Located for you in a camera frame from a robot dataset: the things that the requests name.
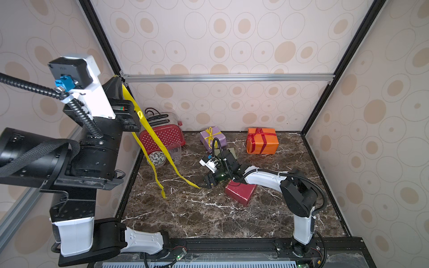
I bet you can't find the purple gift box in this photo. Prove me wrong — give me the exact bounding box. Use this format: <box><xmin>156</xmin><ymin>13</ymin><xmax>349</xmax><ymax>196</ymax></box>
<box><xmin>200</xmin><ymin>129</ymin><xmax>227</xmax><ymax>153</ymax></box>

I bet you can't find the horizontal aluminium bar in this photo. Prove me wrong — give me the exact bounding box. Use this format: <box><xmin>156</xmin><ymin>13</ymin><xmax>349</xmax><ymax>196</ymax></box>
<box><xmin>123</xmin><ymin>73</ymin><xmax>335</xmax><ymax>83</ymax></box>

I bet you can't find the orange gift box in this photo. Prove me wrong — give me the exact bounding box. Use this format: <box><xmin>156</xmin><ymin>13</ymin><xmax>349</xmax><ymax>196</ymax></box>
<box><xmin>245</xmin><ymin>127</ymin><xmax>280</xmax><ymax>155</ymax></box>

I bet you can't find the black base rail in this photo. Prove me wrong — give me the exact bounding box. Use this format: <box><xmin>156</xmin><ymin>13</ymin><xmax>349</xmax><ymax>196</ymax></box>
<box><xmin>93</xmin><ymin>237</ymin><xmax>375</xmax><ymax>268</ymax></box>

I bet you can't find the diagonal aluminium bar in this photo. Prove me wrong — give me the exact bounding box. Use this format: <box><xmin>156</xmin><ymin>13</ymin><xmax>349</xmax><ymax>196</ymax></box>
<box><xmin>0</xmin><ymin>77</ymin><xmax>124</xmax><ymax>250</ymax></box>

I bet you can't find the black frame post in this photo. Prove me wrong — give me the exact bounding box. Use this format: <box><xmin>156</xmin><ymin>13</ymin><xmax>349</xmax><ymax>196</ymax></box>
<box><xmin>301</xmin><ymin>0</ymin><xmax>388</xmax><ymax>138</ymax></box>
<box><xmin>77</xmin><ymin>1</ymin><xmax>134</xmax><ymax>101</ymax></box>

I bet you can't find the clear plastic cup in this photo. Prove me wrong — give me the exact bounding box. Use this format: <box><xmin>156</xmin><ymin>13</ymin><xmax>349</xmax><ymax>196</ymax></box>
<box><xmin>167</xmin><ymin>143</ymin><xmax>182</xmax><ymax>163</ymax></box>

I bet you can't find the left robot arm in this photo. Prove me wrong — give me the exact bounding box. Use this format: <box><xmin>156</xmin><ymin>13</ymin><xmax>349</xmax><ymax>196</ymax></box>
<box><xmin>1</xmin><ymin>55</ymin><xmax>169</xmax><ymax>267</ymax></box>

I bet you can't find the black frame post left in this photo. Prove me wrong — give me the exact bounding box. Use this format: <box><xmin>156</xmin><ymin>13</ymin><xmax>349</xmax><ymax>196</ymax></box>
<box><xmin>77</xmin><ymin>1</ymin><xmax>134</xmax><ymax>101</ymax></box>

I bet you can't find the green gift box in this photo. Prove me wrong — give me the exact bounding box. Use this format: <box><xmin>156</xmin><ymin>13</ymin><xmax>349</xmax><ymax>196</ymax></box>
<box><xmin>214</xmin><ymin>148</ymin><xmax>237</xmax><ymax>159</ymax></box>

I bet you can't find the red polka dot toaster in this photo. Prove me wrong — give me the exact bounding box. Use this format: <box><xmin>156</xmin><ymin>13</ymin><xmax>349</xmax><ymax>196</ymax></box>
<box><xmin>139</xmin><ymin>108</ymin><xmax>185</xmax><ymax>155</ymax></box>

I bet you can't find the patterned ceramic bowl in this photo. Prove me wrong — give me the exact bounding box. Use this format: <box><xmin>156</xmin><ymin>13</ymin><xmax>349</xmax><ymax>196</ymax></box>
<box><xmin>146</xmin><ymin>151</ymin><xmax>166</xmax><ymax>168</ymax></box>

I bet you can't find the red ribbon on orange box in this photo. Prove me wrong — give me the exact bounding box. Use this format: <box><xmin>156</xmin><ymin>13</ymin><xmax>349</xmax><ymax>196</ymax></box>
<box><xmin>247</xmin><ymin>127</ymin><xmax>278</xmax><ymax>155</ymax></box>

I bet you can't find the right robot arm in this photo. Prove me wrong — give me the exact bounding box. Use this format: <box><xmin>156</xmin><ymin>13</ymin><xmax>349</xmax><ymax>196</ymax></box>
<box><xmin>200</xmin><ymin>149</ymin><xmax>327</xmax><ymax>256</ymax></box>

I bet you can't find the dark red gift box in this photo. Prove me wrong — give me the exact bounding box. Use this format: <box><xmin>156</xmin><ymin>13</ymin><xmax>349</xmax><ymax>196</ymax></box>
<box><xmin>225</xmin><ymin>181</ymin><xmax>257</xmax><ymax>207</ymax></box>

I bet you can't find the black frame post right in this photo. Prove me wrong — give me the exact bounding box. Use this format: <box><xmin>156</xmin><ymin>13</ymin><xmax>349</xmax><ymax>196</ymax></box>
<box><xmin>301</xmin><ymin>0</ymin><xmax>388</xmax><ymax>138</ymax></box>

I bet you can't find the yellow ribbon on purple box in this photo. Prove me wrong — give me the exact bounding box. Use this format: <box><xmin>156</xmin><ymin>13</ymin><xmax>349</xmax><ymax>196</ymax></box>
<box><xmin>204</xmin><ymin>127</ymin><xmax>222</xmax><ymax>149</ymax></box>

